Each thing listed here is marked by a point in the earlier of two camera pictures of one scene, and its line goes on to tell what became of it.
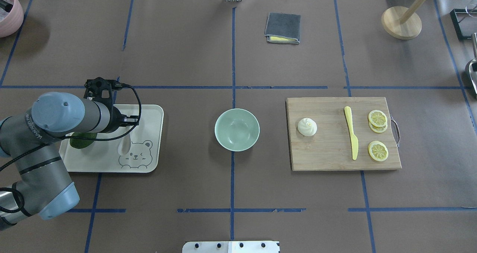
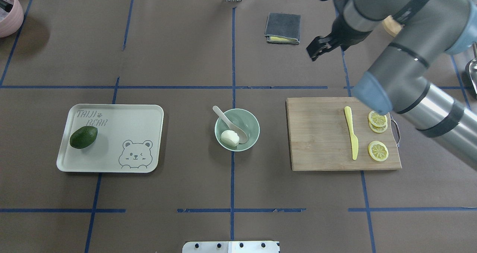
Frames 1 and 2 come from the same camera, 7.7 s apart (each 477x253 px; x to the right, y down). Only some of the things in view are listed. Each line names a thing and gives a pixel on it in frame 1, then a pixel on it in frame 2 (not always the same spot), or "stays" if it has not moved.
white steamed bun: (307, 127) to (230, 138)
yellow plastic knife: (354, 141) stays
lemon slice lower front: (378, 151) stays
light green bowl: (237, 129) stays
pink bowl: (11, 13) stays
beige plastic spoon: (124, 145) to (243, 136)
